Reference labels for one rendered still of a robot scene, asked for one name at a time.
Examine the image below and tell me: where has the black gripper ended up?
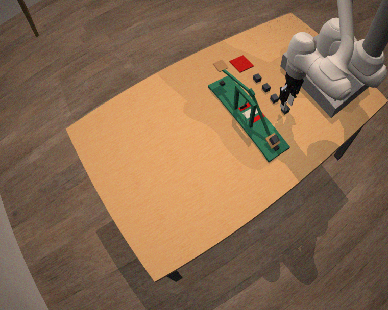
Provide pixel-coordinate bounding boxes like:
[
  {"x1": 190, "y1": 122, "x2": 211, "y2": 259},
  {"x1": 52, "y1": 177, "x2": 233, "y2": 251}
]
[{"x1": 279, "y1": 73, "x2": 304, "y2": 110}]

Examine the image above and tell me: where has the red flat square plate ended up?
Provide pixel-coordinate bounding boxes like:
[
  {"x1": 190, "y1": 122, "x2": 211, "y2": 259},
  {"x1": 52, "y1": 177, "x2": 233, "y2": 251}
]
[{"x1": 229, "y1": 55, "x2": 254, "y2": 73}]

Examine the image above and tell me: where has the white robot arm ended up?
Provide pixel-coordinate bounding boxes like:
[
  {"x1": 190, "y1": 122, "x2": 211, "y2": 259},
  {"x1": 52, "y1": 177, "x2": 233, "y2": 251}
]
[{"x1": 285, "y1": 0, "x2": 388, "y2": 101}]

